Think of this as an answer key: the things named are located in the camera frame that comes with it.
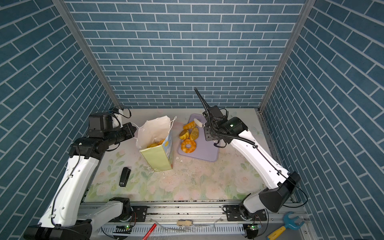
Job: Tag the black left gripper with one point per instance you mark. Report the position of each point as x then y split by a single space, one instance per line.
129 133

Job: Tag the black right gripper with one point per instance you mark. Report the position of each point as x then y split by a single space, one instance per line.
206 128

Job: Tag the metal kitchen tongs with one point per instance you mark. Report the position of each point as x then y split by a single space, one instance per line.
198 123

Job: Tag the white green paper bag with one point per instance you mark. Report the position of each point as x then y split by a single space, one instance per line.
154 141

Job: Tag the braided fake bread loaf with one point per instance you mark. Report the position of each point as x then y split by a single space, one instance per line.
155 144

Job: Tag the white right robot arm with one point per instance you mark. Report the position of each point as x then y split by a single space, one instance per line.
280 184

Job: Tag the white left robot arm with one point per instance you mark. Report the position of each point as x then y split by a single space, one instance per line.
60 220

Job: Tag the long twisted fake bread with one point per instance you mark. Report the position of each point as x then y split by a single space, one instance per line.
190 125

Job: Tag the oval fake bread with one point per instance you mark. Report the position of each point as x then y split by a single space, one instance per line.
194 134

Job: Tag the dark round fake bun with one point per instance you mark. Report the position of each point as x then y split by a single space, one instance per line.
184 135

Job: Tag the purple plastic tray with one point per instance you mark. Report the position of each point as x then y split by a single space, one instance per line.
205 151

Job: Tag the black stapler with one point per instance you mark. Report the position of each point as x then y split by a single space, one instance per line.
125 174

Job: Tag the red marker pen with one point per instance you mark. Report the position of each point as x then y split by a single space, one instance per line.
147 235

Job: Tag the blue yellow toy wrench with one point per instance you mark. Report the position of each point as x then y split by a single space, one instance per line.
289 223

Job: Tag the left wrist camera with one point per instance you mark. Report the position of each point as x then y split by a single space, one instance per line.
101 123

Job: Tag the ring donut fake bread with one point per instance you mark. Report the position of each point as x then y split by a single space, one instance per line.
188 146

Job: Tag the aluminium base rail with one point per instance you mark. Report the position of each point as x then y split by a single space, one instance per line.
190 217

